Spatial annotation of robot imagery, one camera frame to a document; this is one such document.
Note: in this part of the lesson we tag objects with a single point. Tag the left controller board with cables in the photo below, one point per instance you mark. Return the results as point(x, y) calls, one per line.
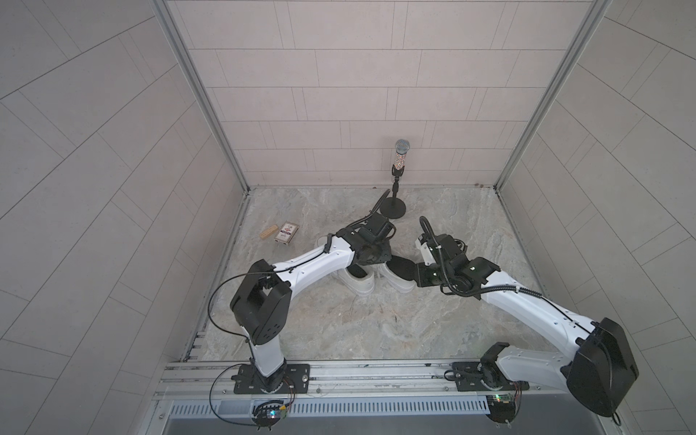
point(267, 414)

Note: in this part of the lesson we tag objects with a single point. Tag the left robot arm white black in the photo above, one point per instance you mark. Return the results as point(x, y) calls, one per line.
point(262, 301)

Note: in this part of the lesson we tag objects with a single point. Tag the right controller board with cables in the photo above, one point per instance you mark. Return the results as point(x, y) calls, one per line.
point(504, 407)

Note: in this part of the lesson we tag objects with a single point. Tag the small wooden block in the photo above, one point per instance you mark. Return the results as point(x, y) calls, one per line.
point(269, 232)

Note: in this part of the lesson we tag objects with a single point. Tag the black insole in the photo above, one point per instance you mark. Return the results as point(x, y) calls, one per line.
point(357, 272)
point(402, 267)

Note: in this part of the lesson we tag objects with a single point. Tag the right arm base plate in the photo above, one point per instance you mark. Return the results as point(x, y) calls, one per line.
point(481, 377)

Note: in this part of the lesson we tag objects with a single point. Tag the controller board with cables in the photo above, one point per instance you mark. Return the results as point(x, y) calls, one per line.
point(504, 407)
point(267, 414)

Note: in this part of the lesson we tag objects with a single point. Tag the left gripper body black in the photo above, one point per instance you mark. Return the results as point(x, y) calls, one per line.
point(379, 252)

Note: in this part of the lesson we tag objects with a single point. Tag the white sneaker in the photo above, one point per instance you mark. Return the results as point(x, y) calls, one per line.
point(401, 285)
point(338, 253)

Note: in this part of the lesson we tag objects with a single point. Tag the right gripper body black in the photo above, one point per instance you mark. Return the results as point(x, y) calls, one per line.
point(436, 275)

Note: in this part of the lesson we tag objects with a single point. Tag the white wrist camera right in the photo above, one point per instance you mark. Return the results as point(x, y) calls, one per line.
point(425, 251)

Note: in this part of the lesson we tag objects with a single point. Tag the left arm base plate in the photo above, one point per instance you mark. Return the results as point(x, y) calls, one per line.
point(249, 380)

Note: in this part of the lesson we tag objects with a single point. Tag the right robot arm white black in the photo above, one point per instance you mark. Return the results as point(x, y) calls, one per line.
point(592, 360)

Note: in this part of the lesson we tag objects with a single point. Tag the small printed card box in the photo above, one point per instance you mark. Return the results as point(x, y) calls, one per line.
point(286, 233)

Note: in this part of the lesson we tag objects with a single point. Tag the black stand with microphone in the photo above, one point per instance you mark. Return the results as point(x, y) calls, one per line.
point(395, 208)

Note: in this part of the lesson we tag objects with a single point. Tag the aluminium mounting rail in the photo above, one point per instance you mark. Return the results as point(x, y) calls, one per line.
point(380, 378)

